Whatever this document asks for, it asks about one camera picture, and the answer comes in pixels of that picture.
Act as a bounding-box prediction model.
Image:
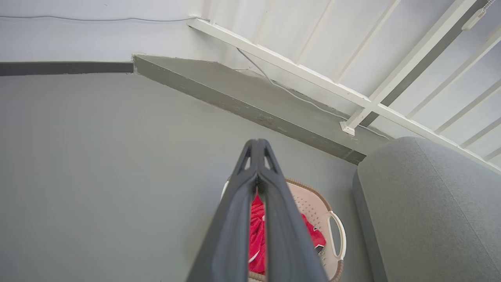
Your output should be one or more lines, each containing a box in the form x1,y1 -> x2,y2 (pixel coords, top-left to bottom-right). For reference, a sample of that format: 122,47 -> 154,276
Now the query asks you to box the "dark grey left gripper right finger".
258,139 -> 328,282

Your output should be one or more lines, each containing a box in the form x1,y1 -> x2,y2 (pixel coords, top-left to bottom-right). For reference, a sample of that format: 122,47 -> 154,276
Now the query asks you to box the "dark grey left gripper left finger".
187,139 -> 259,282

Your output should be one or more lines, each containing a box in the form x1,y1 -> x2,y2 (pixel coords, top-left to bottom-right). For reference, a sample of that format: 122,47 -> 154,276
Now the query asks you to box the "white perforated laundry basket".
220,178 -> 347,282

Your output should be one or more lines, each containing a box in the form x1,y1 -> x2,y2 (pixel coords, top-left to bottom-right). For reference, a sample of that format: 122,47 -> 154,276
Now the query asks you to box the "red garment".
249,193 -> 326,275

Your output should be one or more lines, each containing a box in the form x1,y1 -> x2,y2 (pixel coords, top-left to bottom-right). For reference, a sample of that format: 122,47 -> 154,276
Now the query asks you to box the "grey fabric sofa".
352,136 -> 501,282

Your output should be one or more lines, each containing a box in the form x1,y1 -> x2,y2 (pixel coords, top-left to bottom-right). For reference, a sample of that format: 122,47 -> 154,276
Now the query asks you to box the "dark grey baseboard strip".
0,61 -> 134,76

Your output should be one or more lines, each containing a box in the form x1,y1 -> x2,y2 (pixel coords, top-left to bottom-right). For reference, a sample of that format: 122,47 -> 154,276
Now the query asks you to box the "thin white cable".
0,15 -> 392,140

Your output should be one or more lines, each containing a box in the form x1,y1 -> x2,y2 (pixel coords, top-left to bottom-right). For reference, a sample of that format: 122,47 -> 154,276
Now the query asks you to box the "white blind cord pull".
462,0 -> 497,31

